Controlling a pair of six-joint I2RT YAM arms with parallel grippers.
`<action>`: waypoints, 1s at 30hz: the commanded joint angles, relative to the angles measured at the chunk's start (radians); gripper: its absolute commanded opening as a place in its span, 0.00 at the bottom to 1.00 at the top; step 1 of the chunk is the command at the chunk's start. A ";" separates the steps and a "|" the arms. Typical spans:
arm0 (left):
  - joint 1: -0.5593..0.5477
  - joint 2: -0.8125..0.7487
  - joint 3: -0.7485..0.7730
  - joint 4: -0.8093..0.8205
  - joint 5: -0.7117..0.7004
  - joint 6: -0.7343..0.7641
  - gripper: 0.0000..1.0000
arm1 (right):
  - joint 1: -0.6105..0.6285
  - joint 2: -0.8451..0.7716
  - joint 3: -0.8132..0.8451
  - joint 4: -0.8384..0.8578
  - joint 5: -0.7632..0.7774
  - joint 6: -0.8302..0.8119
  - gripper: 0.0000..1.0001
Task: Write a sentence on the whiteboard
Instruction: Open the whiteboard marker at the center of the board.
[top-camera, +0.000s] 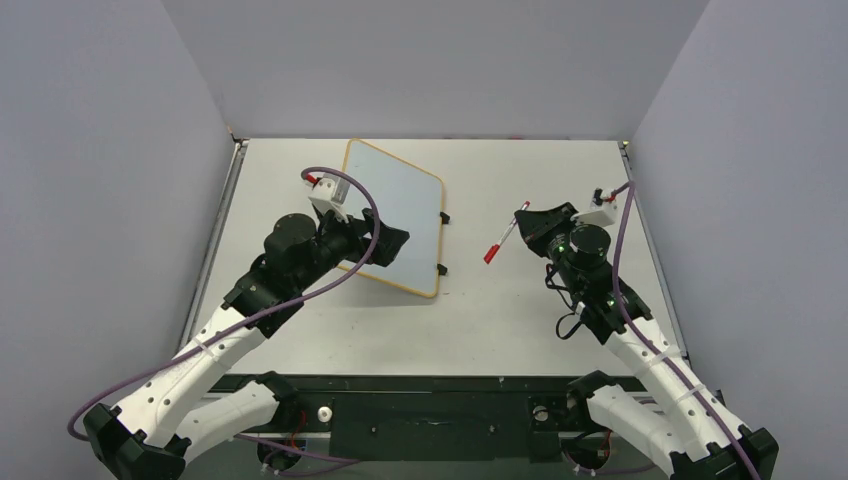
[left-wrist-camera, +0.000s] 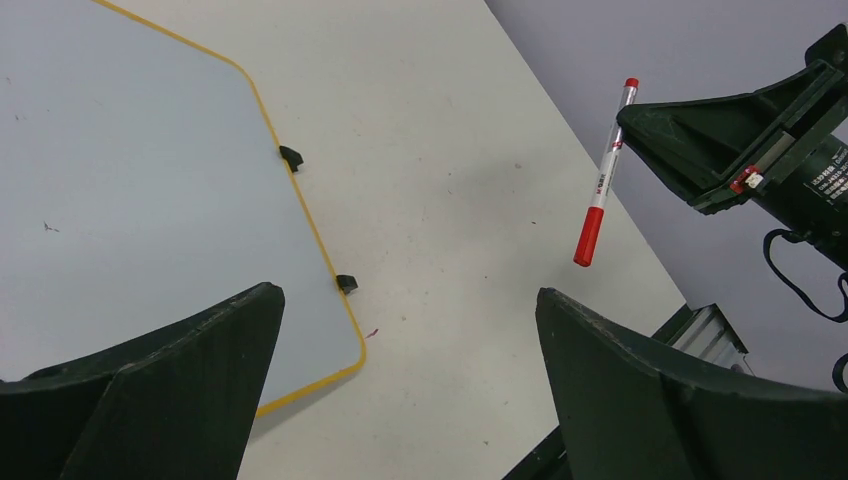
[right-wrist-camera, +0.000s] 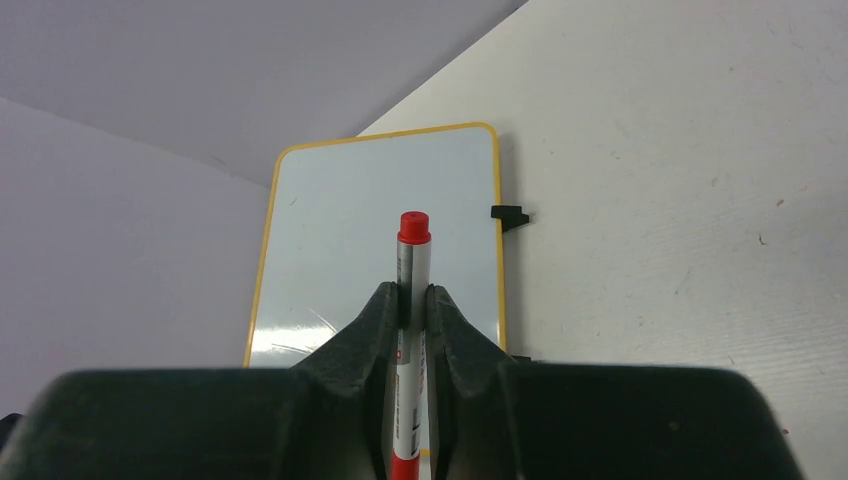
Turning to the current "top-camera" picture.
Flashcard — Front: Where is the white red marker pen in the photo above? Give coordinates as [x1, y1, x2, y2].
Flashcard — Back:
[489, 201, 530, 248]

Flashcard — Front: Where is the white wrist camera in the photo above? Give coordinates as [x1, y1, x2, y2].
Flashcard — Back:
[308, 173, 351, 223]
[571, 188, 618, 227]

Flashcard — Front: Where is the yellow-framed whiteboard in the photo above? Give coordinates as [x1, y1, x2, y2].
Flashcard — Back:
[342, 139, 445, 298]

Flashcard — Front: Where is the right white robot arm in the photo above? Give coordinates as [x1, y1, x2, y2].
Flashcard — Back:
[514, 203, 779, 479]

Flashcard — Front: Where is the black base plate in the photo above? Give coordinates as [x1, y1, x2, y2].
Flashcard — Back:
[249, 374, 632, 466]

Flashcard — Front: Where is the red marker cap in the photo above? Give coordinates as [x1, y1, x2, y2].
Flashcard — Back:
[483, 244, 501, 264]

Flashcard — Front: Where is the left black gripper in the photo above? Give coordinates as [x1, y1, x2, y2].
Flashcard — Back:
[295, 204, 408, 292]

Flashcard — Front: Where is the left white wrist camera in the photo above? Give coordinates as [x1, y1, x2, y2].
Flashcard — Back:
[308, 173, 351, 223]

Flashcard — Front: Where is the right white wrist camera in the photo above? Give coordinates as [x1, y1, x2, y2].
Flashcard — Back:
[571, 188, 618, 227]

